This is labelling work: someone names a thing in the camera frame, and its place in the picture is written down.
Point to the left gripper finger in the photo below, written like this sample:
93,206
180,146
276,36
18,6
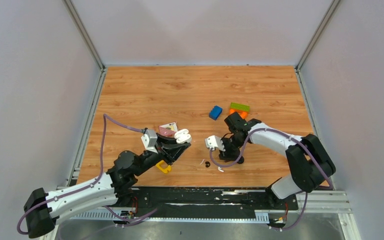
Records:
172,152
165,142

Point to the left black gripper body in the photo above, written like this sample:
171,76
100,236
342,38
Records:
149,159

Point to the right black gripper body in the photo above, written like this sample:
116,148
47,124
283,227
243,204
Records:
231,145

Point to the white earbud charging case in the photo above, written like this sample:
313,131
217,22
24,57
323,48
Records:
183,136

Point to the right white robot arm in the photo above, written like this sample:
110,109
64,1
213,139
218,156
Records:
308,161

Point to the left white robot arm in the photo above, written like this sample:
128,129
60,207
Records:
45,210

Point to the pink snack packet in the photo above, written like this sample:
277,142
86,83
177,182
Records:
168,129

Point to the yellow triangular plastic piece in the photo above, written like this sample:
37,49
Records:
164,167

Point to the blue toy brick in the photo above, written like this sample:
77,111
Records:
215,112

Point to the green toy brick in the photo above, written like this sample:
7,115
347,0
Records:
239,107

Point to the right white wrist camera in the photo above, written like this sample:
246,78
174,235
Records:
214,142

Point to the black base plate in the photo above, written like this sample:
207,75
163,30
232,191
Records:
202,202

